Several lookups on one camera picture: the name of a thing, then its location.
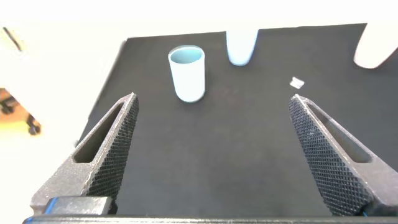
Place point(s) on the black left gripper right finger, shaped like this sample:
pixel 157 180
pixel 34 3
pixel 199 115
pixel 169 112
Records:
pixel 335 168

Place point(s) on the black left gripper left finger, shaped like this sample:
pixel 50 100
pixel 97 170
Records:
pixel 96 174

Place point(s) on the teal plastic cup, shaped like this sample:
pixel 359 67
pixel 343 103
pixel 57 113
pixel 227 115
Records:
pixel 188 81

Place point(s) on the black caster wheel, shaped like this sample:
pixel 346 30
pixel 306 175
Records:
pixel 33 127
pixel 7 105

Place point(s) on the cream plastic cup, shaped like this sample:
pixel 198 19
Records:
pixel 373 49

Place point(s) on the light blue plastic cup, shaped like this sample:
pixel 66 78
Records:
pixel 241 49

